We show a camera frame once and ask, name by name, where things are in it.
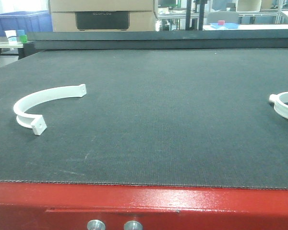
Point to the white half-ring pipe clamp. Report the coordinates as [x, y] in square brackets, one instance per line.
[36, 122]

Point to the dark grey table mat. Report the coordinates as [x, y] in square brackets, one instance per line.
[150, 117]

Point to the right silver knob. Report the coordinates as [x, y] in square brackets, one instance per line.
[133, 225]

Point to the silver knob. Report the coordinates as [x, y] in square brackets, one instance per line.
[96, 224]
[133, 225]

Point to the blue tray with red cube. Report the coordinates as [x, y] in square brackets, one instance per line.
[223, 24]

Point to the left silver knob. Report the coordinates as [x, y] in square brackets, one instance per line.
[96, 224]

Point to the large cardboard box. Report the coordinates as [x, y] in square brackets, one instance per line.
[103, 15]

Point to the green small block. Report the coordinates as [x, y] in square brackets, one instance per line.
[23, 39]

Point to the blue plastic crate background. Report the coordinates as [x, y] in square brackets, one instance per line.
[32, 21]

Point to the blue small cup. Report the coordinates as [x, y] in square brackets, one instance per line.
[20, 32]

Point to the white paper cup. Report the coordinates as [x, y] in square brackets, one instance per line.
[11, 36]

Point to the grey side table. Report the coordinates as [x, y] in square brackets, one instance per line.
[6, 45]

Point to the red metal table frame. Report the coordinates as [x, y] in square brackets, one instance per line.
[29, 206]

